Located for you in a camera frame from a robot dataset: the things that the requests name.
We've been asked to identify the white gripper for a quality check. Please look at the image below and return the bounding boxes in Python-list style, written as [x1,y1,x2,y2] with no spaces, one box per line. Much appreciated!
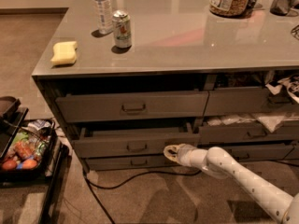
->
[164,144,207,168]

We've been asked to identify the grey drawer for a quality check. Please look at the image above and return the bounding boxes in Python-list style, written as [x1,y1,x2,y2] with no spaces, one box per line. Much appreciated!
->
[56,91,208,123]
[205,87,299,117]
[74,126,199,159]
[85,155,176,171]
[199,121,299,144]
[223,144,295,162]

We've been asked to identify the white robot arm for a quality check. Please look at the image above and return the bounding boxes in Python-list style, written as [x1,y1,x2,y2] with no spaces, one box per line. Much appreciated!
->
[164,144,299,224]

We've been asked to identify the plastic bags in drawer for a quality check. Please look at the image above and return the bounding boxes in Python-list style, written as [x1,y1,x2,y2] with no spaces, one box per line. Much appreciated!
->
[206,112,299,133]

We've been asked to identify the grey kitchen counter cabinet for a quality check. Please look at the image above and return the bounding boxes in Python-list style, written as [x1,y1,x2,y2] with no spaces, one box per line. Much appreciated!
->
[33,0,299,171]

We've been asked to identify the silver green soda can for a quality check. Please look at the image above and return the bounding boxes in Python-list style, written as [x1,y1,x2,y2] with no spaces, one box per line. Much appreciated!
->
[112,10,132,49]

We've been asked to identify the black basket of snacks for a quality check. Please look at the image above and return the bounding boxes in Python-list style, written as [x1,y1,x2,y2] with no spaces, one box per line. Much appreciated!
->
[0,119,57,182]

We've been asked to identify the black cart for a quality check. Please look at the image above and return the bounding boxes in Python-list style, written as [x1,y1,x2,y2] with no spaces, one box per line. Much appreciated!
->
[0,96,68,224]

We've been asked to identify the yellow sponge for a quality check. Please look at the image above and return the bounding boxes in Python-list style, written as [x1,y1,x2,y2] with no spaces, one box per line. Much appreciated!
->
[50,41,78,65]

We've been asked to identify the clear plastic water bottle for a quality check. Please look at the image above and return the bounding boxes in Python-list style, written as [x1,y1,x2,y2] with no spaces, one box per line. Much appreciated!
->
[93,0,113,35]

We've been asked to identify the black floor cable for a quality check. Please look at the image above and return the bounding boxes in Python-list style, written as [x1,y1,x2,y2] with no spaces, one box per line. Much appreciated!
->
[81,168,203,224]

